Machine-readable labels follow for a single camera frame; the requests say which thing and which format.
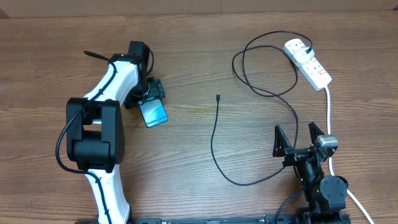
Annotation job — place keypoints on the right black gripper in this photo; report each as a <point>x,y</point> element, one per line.
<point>282,149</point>

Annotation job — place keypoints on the white power strip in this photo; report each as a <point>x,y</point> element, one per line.
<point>312,70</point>

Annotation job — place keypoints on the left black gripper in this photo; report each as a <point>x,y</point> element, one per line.
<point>155,91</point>

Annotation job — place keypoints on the white charger plug adapter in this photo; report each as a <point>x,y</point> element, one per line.
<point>304,55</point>

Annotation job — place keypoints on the Galaxy smartphone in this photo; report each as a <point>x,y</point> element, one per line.
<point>153,113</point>

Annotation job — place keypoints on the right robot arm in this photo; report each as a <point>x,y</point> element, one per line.
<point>325,195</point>

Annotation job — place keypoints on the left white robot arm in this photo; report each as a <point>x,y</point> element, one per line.
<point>93,142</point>

